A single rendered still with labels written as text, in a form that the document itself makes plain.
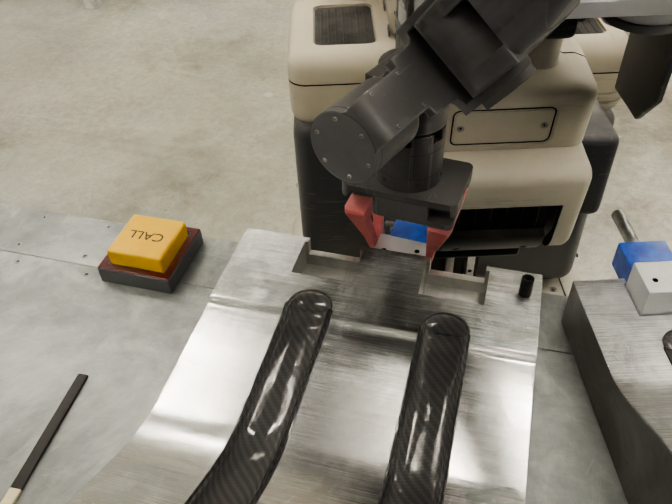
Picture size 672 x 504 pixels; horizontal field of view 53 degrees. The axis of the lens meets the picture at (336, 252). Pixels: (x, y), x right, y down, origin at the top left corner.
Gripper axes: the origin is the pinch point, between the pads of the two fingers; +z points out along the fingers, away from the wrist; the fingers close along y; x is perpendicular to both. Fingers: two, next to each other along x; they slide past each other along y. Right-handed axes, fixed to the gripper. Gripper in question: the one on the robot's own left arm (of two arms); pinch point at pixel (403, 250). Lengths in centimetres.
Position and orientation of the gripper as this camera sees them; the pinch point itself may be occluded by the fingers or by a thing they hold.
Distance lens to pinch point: 64.8
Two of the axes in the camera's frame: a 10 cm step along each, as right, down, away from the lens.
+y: 9.4, 2.3, -2.7
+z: 0.2, 7.3, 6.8
